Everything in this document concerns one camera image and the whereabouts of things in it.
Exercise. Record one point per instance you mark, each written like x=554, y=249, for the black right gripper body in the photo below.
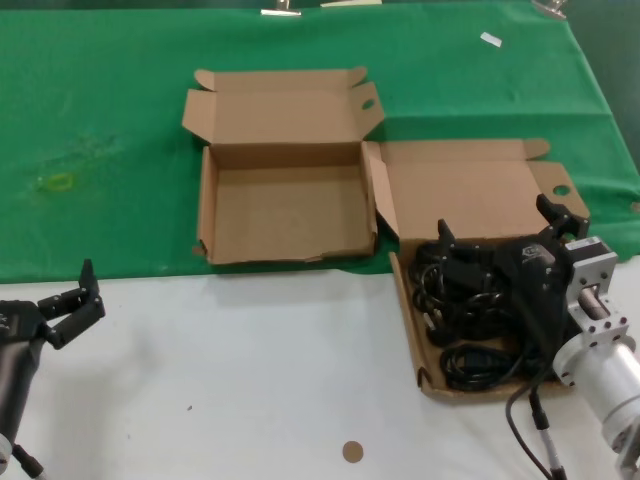
x=537, y=280

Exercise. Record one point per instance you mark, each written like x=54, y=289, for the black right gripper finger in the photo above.
x=470, y=265
x=570, y=225

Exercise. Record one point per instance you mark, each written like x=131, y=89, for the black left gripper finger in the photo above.
x=75, y=325
x=87, y=280

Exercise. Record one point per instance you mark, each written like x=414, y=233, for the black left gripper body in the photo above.
x=15, y=360

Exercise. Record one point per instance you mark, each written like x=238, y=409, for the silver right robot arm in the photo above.
x=610, y=370

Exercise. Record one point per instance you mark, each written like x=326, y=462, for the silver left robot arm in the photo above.
x=4, y=447

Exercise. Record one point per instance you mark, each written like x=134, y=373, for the open cardboard box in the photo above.
x=460, y=200

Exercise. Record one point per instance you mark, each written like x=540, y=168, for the cardboard box with torn rim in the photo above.
x=280, y=225

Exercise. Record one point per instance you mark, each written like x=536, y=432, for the green table cloth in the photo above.
x=100, y=100

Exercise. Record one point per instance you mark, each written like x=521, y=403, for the white tape piece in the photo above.
x=491, y=40

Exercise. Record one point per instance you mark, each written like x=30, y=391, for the round cardboard disc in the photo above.
x=352, y=452

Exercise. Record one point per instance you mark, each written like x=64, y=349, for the beige flat strip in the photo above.
x=350, y=3

